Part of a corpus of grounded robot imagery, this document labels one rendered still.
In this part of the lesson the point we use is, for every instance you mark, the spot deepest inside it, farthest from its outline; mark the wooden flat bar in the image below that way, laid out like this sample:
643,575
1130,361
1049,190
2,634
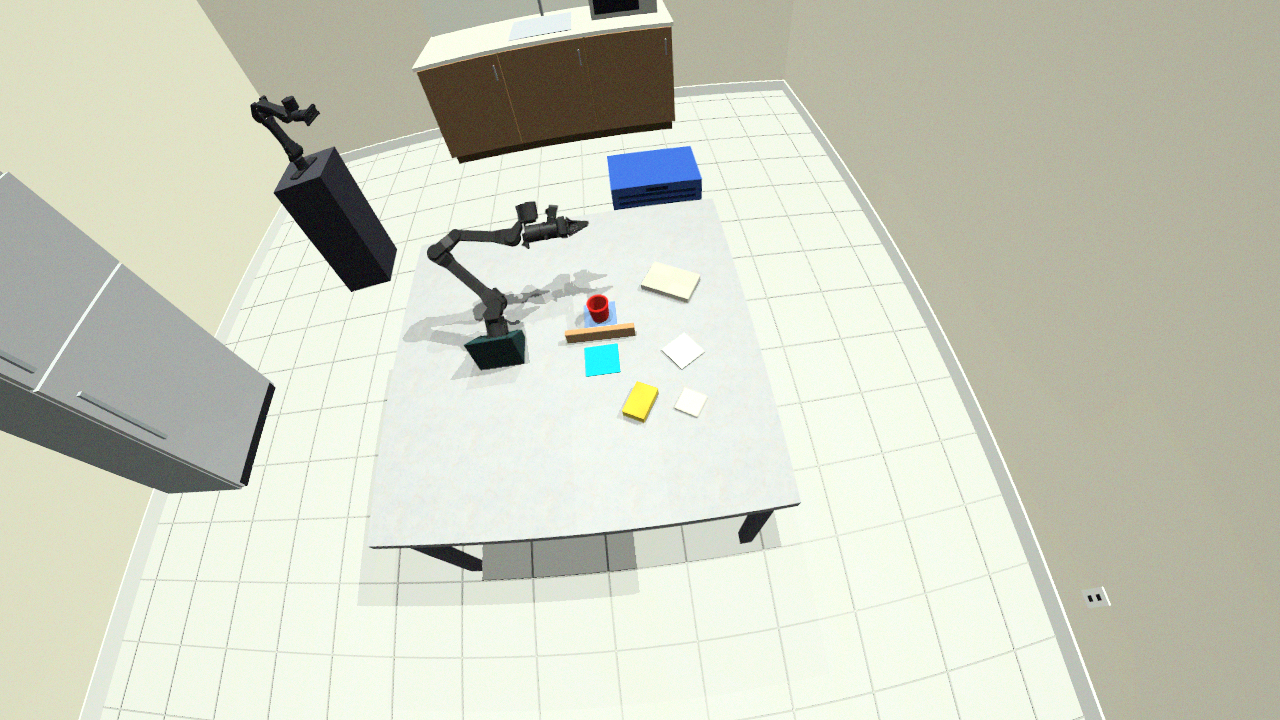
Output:
601,332

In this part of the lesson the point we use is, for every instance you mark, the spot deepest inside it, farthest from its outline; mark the red cup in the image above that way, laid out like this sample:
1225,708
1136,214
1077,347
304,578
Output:
598,308

